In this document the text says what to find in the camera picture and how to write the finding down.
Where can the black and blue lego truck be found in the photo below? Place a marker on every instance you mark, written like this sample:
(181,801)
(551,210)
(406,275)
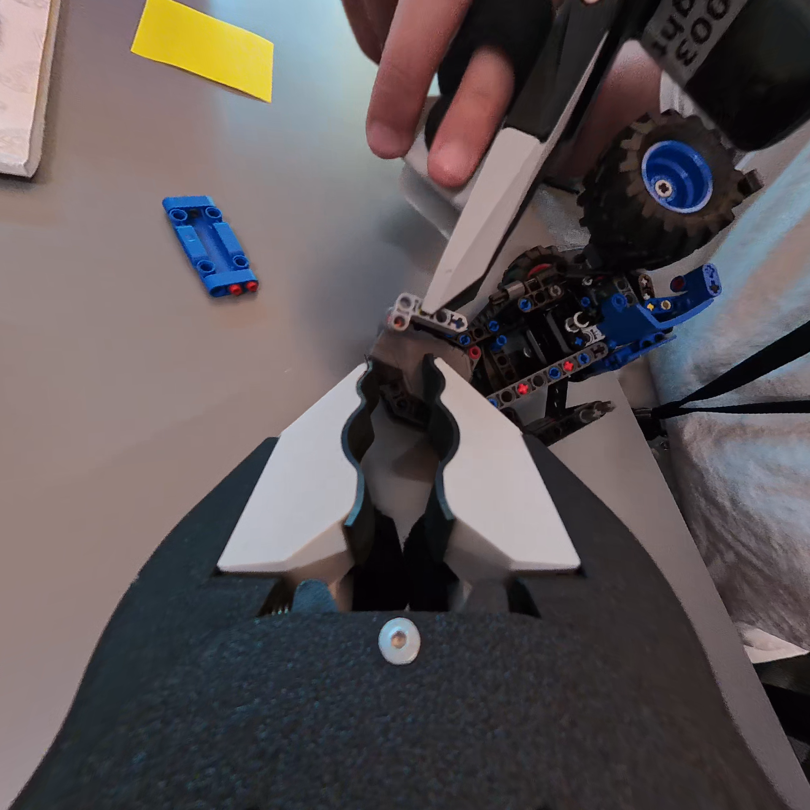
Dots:
(538,342)

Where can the person's right hand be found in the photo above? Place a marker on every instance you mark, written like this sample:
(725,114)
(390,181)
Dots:
(405,76)

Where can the light grey lego beam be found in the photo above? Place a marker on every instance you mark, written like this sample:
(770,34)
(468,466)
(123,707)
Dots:
(405,307)

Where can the blue lego panel piece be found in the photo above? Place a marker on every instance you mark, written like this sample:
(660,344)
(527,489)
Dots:
(209,247)

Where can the yellow paper sheet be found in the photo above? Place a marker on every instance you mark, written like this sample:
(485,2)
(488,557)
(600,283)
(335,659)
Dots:
(202,44)

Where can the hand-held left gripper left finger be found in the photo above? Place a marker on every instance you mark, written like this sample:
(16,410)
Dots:
(297,500)

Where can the lego instruction booklet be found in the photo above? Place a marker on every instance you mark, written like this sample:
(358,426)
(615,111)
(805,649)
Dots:
(22,95)

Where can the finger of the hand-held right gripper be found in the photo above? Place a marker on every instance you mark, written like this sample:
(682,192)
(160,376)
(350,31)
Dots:
(487,209)

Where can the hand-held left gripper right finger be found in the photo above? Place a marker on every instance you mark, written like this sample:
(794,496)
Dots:
(506,500)

